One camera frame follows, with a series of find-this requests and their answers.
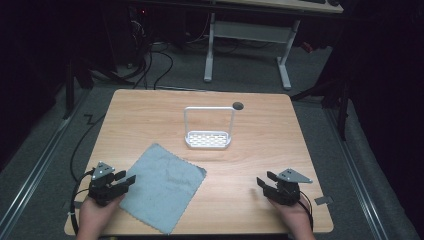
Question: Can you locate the black metal stand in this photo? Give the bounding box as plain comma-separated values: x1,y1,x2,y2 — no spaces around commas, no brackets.
61,58,96,120
289,78,352,142

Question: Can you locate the metal floor rail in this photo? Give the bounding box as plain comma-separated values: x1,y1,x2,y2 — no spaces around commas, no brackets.
0,89,92,240
323,106,390,240

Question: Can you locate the person's left hand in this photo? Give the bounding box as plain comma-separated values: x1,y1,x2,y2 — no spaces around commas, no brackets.
76,194,127,240

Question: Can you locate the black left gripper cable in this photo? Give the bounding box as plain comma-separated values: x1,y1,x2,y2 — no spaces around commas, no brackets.
67,169,97,235

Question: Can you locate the white rack with tray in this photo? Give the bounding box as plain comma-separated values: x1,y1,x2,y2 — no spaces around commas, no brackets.
183,105,236,151

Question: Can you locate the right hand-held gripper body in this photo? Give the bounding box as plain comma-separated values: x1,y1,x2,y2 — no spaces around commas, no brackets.
262,167,314,206

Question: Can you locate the black computer tower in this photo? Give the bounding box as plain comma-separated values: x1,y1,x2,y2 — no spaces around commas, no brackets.
127,5,155,68

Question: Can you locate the bundle of black floor cables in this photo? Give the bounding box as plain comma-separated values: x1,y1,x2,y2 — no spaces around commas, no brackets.
114,41,175,91

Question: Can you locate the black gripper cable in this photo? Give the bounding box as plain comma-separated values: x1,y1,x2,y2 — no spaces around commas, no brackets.
67,169,97,235
297,190,315,232

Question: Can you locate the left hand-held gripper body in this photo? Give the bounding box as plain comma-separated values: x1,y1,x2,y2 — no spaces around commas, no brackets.
87,161,130,207

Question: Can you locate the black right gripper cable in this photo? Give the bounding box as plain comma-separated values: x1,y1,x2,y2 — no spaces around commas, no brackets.
297,190,315,232

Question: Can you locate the grey tape piece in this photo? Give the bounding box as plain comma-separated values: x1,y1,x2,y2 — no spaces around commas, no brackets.
313,195,334,206

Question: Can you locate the white-legged wooden desk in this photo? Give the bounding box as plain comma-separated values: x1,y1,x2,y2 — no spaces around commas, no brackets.
202,0,345,92

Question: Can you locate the black floor cable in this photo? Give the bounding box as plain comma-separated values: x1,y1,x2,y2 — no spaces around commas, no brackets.
69,113,107,184

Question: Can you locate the grey-blue cleaning cloth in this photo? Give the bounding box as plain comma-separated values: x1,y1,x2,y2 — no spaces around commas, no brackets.
118,142,208,236

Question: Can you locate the person's right hand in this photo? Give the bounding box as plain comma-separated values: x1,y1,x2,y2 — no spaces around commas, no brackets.
267,196,316,240

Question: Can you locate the red object on floor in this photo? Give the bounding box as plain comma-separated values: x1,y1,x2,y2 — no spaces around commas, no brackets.
300,41,315,55

